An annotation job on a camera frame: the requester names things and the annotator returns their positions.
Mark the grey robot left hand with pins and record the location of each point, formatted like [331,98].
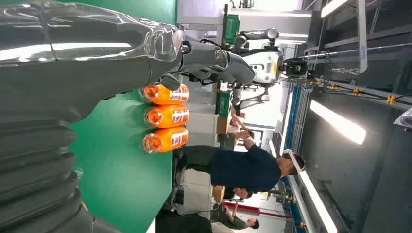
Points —
[80,80]

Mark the orange bottle with clear cap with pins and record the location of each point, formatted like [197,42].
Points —
[167,116]
[162,96]
[165,140]

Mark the green table mat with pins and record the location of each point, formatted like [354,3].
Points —
[122,167]

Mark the white cabinet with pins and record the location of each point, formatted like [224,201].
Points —
[197,193]
[201,128]

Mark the cardboard box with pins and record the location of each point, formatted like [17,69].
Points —
[218,194]
[222,125]

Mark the person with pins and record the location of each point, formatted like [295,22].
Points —
[241,193]
[238,122]
[236,222]

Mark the person wearing headset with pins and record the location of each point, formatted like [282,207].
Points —
[244,170]

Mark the white and black humanoid robot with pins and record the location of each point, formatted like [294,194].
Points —
[267,64]

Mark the white headset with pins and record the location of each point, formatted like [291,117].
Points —
[294,159]

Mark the rectangular ceiling light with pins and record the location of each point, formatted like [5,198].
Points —
[338,122]
[331,6]

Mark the long ceiling light strip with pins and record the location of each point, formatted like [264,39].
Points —
[315,199]

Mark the clear plastic bag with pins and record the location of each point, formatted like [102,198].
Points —
[405,119]

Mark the white gantry post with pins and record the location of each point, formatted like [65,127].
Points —
[361,32]

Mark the grey rail with yellow clamps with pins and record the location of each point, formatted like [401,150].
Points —
[370,92]

